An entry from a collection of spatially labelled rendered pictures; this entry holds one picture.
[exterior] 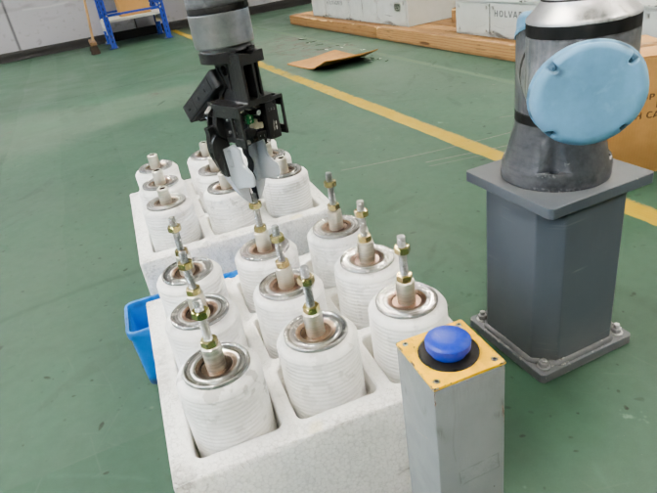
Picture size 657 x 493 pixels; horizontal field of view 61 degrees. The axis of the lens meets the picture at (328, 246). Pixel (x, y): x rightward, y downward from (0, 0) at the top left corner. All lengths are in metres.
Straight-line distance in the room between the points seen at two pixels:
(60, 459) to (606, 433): 0.81
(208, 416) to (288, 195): 0.58
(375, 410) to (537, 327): 0.36
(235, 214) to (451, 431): 0.70
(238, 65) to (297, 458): 0.46
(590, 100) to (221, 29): 0.42
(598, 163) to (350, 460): 0.51
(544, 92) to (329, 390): 0.40
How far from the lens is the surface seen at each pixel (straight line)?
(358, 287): 0.75
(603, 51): 0.65
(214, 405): 0.62
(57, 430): 1.08
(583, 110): 0.66
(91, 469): 0.98
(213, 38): 0.72
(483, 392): 0.51
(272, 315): 0.73
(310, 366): 0.63
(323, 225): 0.89
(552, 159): 0.83
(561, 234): 0.84
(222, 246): 1.09
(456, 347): 0.50
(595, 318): 0.98
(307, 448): 0.66
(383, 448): 0.71
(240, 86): 0.72
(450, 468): 0.56
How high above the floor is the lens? 0.64
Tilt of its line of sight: 28 degrees down
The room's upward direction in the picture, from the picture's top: 9 degrees counter-clockwise
